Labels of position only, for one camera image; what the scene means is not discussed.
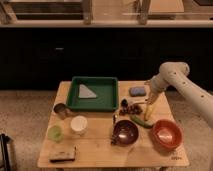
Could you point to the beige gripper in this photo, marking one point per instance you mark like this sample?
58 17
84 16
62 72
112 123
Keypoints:
152 98

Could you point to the blue sponge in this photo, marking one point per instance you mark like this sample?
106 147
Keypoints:
137 91

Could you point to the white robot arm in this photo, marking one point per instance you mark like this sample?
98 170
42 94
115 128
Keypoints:
175 74

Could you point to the green plastic tray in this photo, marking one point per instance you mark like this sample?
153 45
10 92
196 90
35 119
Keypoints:
106 89

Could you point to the yellow banana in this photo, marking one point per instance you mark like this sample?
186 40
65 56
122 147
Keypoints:
149 110

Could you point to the dark grape bunch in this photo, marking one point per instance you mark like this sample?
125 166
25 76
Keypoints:
132 109

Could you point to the green cucumber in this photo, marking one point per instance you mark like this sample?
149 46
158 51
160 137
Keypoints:
140 122

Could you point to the dark eggplant toy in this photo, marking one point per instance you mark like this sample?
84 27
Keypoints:
124 104

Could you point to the red bowl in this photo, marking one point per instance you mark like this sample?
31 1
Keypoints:
167 133

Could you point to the dark purple bowl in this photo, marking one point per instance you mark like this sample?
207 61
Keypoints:
125 133

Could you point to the wooden table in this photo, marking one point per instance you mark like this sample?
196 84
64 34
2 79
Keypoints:
94 149

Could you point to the grey triangular cloth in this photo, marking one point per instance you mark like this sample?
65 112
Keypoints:
85 92

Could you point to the white cup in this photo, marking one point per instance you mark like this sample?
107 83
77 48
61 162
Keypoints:
79 124

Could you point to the metal cup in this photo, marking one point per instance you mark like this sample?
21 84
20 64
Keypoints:
62 111

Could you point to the green cup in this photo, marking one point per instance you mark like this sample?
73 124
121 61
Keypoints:
55 133

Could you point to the brown bread slice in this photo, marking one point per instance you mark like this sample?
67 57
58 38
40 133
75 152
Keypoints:
62 154

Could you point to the black chair part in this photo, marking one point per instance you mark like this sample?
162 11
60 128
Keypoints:
4 162

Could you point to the wooden shelf rack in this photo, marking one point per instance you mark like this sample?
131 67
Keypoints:
107 13

